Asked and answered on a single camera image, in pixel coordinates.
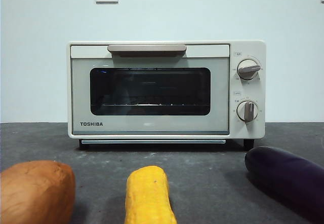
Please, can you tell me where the brown sweet potato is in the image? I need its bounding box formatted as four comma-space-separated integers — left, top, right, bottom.
0, 160, 76, 224

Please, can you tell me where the cream temperature knob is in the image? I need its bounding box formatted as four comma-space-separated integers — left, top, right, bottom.
237, 59, 262, 81

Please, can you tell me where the cream Toshiba toaster oven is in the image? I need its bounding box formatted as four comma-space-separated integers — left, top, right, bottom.
66, 40, 267, 151

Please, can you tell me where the metal wire oven rack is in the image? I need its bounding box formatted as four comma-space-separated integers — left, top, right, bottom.
101, 103, 211, 107

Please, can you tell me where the glass oven door beige handle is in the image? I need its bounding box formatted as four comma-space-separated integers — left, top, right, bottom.
70, 44, 230, 136

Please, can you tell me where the grey metal crumb tray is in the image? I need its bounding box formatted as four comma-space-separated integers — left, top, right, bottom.
80, 139, 227, 145

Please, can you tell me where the yellow corn cob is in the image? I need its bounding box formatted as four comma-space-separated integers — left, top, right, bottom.
124, 166, 178, 224

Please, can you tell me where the cream timer knob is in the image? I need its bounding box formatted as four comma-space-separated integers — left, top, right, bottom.
236, 100, 259, 122

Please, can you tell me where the purple eggplant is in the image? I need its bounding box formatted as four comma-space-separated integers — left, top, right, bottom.
244, 146, 324, 224

